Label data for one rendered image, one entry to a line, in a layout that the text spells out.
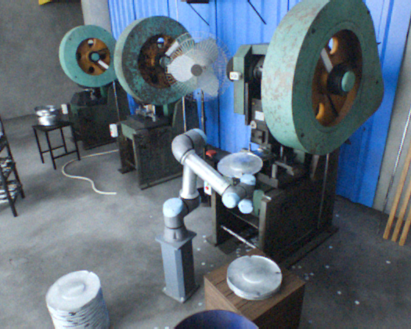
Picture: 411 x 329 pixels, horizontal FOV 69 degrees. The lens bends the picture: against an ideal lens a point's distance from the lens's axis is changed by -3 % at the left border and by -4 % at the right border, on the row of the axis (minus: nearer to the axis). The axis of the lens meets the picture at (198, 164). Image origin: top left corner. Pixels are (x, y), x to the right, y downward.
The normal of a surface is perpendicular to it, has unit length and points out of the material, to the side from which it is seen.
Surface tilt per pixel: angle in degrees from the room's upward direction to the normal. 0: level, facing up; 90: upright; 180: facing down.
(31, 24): 90
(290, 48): 64
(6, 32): 90
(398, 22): 90
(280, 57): 71
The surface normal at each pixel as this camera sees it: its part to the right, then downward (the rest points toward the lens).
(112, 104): 0.66, 0.28
